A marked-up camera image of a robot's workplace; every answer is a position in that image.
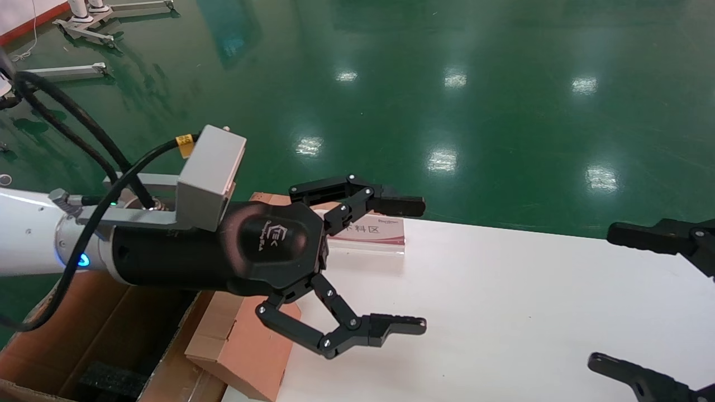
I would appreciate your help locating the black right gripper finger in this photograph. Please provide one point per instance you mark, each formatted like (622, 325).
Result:
(653, 385)
(670, 237)

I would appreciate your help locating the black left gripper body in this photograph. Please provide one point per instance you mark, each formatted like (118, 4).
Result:
(262, 245)

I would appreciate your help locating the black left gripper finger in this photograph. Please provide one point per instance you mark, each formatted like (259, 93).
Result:
(346, 335)
(357, 192)

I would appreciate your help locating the small cardboard box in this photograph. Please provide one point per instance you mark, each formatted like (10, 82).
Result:
(251, 357)

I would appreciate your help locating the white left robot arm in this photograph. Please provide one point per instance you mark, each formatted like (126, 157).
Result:
(28, 231)

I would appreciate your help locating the large open cardboard box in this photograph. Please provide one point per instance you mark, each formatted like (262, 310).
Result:
(56, 340)

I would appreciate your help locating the acrylic red-white table sign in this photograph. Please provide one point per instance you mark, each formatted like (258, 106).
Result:
(374, 231)

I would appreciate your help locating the black foam block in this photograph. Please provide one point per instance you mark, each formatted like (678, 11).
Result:
(111, 382)

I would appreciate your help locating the white stand base legs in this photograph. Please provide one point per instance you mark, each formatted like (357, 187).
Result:
(92, 33)

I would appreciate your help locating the white humanoid robot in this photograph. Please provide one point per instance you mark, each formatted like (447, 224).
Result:
(78, 8)

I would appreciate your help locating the dark grey humanoid robot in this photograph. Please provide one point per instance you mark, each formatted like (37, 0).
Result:
(6, 72)

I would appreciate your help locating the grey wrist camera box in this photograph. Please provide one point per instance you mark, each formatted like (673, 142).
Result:
(209, 178)

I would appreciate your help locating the silver camera mount bracket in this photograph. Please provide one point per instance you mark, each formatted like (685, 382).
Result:
(139, 216)

